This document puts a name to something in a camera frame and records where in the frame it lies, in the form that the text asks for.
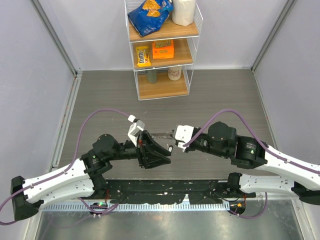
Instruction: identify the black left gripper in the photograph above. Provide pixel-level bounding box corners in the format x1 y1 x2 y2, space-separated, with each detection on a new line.
107 130 171 168

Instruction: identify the metal key organizer with rings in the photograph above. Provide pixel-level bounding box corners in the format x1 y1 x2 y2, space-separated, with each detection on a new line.
150 132 174 139

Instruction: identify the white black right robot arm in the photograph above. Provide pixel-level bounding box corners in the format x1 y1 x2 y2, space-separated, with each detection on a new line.
174 121 320 205

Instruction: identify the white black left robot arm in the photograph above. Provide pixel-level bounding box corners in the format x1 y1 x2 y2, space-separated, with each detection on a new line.
10 130 173 221

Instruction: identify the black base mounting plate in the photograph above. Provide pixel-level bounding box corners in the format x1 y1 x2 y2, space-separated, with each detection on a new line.
103 179 256 205

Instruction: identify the white printed cup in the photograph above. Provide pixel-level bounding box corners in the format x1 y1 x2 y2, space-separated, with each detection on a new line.
167 65 182 81

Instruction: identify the yellow candy bag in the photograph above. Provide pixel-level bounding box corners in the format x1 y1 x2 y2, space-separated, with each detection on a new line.
135 46 151 68

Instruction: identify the orange candy box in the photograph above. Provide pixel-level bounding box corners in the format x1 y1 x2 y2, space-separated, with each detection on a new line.
152 39 175 59

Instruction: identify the white paper towel roll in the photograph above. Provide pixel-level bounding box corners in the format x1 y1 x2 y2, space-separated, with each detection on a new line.
172 0 196 27

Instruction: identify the blue chips bag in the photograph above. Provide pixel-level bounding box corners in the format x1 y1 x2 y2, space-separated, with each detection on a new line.
127 0 174 37

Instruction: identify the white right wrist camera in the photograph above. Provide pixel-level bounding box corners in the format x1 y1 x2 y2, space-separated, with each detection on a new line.
173 125 195 153

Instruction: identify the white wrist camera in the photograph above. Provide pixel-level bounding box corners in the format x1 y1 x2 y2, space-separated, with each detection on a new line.
173 125 195 153
127 114 145 147

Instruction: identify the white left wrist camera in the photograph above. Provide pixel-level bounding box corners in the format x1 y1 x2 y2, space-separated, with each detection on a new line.
127 114 145 147

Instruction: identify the white slotted cable duct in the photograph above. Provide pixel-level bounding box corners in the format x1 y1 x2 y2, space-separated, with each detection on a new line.
43 200 230 212

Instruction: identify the white wire shelf unit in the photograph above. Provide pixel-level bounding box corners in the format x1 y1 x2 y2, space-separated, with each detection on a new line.
125 5 203 101

